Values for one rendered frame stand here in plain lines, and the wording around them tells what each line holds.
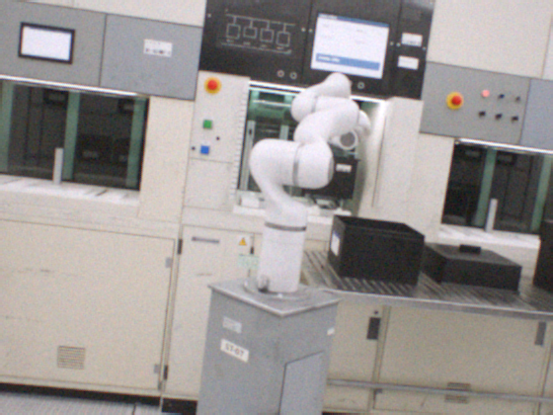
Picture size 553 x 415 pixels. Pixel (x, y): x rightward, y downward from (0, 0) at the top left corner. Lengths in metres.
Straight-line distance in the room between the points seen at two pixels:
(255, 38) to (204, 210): 0.70
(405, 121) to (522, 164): 0.93
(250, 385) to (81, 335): 1.06
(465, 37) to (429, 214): 0.73
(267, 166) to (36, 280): 1.23
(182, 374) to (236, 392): 0.87
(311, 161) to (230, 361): 0.59
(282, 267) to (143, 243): 0.89
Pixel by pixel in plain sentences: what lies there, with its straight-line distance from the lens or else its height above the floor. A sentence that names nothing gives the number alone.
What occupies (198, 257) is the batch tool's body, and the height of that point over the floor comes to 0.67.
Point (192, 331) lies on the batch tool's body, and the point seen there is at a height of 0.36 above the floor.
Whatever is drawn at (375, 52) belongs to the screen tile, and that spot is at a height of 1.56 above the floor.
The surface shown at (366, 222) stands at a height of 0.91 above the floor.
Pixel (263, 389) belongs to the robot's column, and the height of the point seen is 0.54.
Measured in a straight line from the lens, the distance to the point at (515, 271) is 2.19.
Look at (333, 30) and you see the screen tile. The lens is 2.36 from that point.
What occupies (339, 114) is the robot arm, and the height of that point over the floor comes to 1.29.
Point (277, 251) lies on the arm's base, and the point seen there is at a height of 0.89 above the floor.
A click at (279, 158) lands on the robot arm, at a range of 1.57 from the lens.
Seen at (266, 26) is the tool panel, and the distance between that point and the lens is 2.33.
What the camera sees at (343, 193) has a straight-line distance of 2.56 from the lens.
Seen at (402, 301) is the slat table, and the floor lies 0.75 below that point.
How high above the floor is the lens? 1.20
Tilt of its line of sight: 7 degrees down
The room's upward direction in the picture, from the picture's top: 8 degrees clockwise
